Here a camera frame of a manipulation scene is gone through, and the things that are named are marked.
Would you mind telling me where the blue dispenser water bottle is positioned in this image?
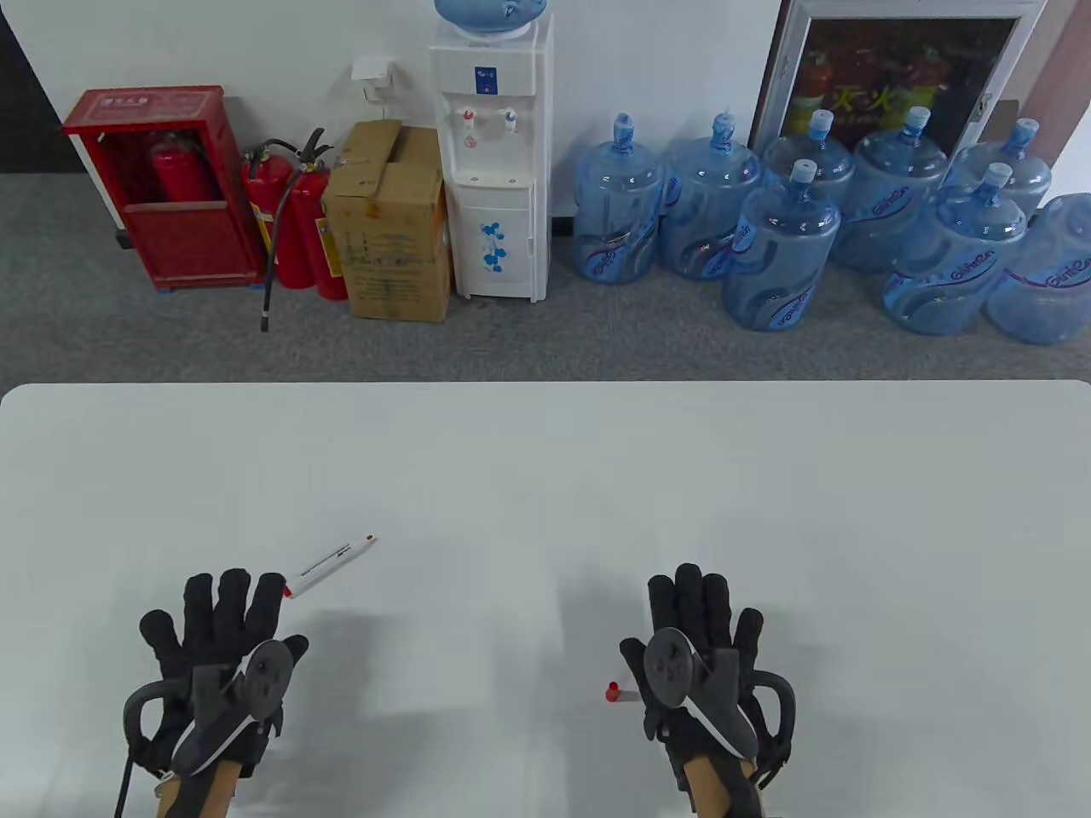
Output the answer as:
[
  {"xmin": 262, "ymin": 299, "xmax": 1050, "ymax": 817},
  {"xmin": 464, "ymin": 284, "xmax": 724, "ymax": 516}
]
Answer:
[{"xmin": 433, "ymin": 0, "xmax": 549, "ymax": 42}]

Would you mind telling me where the aluminium framed hydrant cabinet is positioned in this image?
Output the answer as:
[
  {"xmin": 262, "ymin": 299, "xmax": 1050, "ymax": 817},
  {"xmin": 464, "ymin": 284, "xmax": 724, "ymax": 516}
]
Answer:
[{"xmin": 748, "ymin": 0, "xmax": 1048, "ymax": 158}]

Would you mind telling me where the white marker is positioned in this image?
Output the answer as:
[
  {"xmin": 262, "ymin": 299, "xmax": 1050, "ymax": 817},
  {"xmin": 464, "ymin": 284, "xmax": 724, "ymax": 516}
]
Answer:
[{"xmin": 283, "ymin": 534, "xmax": 378, "ymax": 600}]

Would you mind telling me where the grey right hand controller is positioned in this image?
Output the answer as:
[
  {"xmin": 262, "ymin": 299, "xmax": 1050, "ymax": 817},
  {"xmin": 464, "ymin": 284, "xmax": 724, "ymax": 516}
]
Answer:
[{"xmin": 641, "ymin": 628, "xmax": 798, "ymax": 789}]

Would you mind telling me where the white wall socket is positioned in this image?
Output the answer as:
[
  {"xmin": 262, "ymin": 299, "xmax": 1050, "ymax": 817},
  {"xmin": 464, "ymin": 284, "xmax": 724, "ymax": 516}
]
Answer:
[{"xmin": 351, "ymin": 56, "xmax": 395, "ymax": 103}]

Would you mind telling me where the person's left hand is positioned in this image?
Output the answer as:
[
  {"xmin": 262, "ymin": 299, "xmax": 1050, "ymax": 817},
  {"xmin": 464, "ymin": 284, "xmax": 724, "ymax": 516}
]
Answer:
[{"xmin": 139, "ymin": 569, "xmax": 309, "ymax": 778}]

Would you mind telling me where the person's right hand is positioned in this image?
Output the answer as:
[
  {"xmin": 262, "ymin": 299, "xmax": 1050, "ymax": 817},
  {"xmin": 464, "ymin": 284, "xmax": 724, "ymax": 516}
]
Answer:
[{"xmin": 620, "ymin": 562, "xmax": 795, "ymax": 793}]

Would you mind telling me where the brown cardboard box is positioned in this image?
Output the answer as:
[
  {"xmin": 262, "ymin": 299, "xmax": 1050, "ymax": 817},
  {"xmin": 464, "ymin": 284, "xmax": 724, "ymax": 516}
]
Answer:
[{"xmin": 322, "ymin": 119, "xmax": 453, "ymax": 324}]

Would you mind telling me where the red extinguisher behind cabinet glass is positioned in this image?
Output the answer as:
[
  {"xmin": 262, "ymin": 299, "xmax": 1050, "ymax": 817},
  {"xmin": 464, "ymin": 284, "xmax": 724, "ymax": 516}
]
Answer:
[{"xmin": 149, "ymin": 132, "xmax": 214, "ymax": 204}]

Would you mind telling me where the person's left forearm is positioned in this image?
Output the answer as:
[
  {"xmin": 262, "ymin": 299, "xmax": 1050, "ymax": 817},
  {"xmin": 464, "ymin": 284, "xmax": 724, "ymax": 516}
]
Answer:
[{"xmin": 156, "ymin": 757, "xmax": 240, "ymax": 818}]

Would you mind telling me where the group of blue water jugs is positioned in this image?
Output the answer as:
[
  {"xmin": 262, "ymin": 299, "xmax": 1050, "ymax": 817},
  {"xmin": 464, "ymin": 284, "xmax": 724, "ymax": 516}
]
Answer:
[{"xmin": 569, "ymin": 107, "xmax": 1091, "ymax": 346}]

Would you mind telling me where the white water dispenser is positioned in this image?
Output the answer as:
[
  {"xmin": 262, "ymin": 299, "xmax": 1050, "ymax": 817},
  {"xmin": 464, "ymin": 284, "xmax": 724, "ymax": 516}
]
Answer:
[{"xmin": 428, "ymin": 13, "xmax": 555, "ymax": 303}]

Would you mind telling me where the person's right forearm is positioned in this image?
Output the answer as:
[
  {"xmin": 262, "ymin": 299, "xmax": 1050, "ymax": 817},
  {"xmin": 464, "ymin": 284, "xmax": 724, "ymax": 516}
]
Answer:
[{"xmin": 686, "ymin": 754, "xmax": 759, "ymax": 818}]

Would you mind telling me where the red fire extinguisher cabinet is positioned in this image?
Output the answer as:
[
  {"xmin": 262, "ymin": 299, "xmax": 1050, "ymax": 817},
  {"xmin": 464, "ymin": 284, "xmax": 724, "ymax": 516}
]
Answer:
[{"xmin": 61, "ymin": 85, "xmax": 267, "ymax": 293}]

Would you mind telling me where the red fire extinguisher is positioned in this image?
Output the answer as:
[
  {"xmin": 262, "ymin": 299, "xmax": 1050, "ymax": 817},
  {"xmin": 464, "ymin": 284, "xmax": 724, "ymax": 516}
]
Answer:
[
  {"xmin": 260, "ymin": 128, "xmax": 350, "ymax": 333},
  {"xmin": 241, "ymin": 141, "xmax": 316, "ymax": 291}
]

